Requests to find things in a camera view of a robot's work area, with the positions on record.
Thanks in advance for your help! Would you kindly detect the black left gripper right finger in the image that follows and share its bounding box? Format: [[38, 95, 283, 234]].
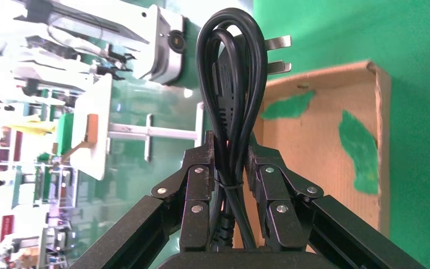
[[246, 133, 423, 269]]

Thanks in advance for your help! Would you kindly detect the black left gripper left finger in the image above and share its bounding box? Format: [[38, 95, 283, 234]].
[[70, 132, 216, 269]]

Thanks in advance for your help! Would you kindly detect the black power cord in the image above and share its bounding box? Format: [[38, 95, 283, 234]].
[[195, 7, 293, 251]]

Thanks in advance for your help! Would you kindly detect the open brown cardboard box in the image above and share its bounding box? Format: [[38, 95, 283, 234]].
[[233, 60, 392, 249]]

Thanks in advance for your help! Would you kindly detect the white standing table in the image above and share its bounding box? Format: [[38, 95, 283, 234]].
[[68, 74, 204, 181]]

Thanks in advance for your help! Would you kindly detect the white wheeled robot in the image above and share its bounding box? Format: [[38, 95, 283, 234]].
[[12, 0, 186, 86]]

